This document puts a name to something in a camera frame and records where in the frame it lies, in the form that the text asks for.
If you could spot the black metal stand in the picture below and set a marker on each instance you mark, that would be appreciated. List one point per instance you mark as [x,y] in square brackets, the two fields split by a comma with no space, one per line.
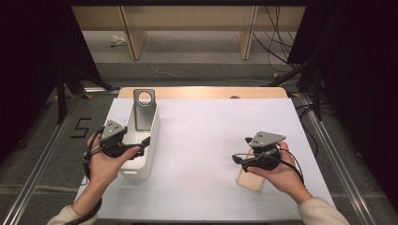
[317,93]
[61,100]

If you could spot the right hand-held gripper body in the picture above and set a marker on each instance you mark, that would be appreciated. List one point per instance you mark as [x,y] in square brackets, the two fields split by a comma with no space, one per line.
[266,139]

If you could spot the crumpled white paper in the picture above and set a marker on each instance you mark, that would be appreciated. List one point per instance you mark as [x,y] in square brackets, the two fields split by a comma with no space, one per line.
[117,40]

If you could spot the beige phone case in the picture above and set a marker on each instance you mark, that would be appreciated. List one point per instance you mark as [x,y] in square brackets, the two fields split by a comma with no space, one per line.
[250,182]

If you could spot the metal floor rail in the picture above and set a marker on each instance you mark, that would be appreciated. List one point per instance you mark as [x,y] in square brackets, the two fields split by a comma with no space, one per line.
[339,164]
[39,165]

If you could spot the white plastic basket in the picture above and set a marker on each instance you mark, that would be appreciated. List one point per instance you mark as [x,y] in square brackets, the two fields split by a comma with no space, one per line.
[137,170]

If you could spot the person's right hand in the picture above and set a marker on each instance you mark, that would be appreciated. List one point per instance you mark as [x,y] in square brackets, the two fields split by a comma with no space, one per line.
[284,175]

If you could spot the black curtain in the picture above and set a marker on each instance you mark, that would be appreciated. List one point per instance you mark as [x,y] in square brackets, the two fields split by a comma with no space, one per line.
[25,62]
[359,62]

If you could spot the beige wooden shelf unit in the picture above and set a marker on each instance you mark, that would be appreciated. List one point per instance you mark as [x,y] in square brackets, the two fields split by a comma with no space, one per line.
[187,17]

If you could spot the person's left hand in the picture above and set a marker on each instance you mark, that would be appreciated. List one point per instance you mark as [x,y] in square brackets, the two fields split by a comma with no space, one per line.
[103,168]

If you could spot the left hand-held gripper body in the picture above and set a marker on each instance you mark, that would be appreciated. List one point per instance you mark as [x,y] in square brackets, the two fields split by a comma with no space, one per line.
[113,131]

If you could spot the grey metal bracket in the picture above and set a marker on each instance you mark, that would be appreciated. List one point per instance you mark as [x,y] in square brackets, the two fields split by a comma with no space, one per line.
[144,117]

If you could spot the white table sheet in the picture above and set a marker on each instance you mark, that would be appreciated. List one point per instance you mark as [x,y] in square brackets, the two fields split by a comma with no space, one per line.
[200,140]

